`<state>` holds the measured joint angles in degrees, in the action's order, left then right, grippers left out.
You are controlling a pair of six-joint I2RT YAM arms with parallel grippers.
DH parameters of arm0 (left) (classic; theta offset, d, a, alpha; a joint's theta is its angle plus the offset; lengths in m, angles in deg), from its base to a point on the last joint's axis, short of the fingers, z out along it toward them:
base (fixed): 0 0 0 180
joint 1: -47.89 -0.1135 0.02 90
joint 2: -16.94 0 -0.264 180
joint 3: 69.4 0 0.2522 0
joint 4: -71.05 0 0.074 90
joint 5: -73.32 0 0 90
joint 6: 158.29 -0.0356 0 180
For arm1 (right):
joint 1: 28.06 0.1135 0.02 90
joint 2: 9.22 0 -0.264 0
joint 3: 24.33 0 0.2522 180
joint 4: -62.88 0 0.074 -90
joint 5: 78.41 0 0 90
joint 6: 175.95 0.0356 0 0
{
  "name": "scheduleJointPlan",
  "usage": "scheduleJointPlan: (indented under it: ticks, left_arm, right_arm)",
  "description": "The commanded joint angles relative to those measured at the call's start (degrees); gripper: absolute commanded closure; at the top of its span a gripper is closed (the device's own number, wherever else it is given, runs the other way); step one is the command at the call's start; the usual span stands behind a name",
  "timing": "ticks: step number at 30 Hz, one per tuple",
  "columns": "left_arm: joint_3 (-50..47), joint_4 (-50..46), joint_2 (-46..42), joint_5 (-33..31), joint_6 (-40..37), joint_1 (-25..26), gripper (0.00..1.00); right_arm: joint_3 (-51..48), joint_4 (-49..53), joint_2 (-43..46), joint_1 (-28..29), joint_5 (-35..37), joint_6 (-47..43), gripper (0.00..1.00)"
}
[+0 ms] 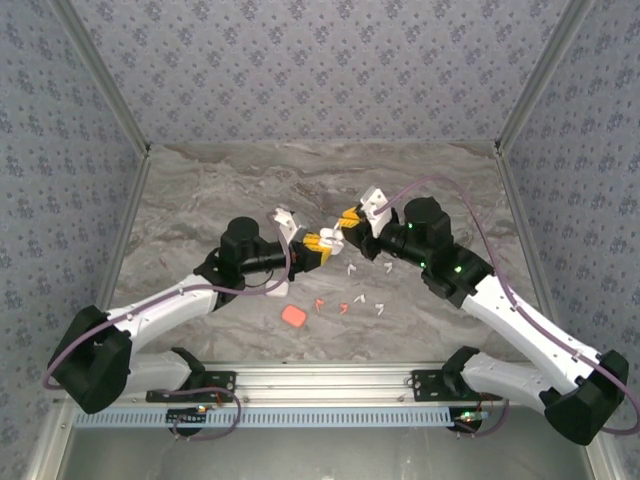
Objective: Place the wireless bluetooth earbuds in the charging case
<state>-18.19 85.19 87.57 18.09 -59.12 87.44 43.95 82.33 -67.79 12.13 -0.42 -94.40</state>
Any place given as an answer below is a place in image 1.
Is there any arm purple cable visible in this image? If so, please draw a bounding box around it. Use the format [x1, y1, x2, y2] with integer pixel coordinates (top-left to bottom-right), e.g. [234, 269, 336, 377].
[374, 174, 639, 437]
[43, 212, 296, 392]

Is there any pink earbud charging case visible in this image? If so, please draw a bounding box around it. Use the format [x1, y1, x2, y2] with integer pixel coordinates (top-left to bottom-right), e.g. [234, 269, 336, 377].
[282, 305, 309, 330]

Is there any aluminium table side rail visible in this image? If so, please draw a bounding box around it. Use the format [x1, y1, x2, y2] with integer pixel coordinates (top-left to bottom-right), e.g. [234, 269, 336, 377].
[22, 147, 154, 480]
[494, 147, 619, 480]

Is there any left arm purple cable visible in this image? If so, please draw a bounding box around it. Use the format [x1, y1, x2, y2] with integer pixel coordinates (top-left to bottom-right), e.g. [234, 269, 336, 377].
[43, 212, 296, 392]

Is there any pale blue slotted cable duct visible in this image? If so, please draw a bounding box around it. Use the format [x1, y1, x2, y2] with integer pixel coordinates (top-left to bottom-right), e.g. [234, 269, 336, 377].
[73, 405, 459, 429]

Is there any aluminium corner post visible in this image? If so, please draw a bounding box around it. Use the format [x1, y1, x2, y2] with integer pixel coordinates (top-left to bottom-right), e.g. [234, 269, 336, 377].
[493, 0, 599, 156]
[49, 0, 154, 156]

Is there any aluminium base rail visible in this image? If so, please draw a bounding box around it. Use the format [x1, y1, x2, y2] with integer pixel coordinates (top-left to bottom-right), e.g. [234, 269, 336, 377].
[59, 360, 526, 407]

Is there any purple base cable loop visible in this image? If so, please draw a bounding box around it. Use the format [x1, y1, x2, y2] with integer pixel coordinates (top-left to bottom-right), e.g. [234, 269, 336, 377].
[457, 392, 510, 439]
[164, 385, 243, 442]

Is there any small black controller board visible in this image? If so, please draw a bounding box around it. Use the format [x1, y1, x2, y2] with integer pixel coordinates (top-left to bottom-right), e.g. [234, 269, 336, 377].
[452, 407, 489, 432]
[167, 407, 209, 427]

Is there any grey metal shelf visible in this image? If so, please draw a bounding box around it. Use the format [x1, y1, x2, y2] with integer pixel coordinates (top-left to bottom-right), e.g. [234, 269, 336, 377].
[24, 399, 616, 480]

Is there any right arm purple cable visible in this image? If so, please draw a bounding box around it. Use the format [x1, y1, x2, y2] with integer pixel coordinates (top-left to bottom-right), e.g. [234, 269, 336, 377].
[374, 174, 639, 437]

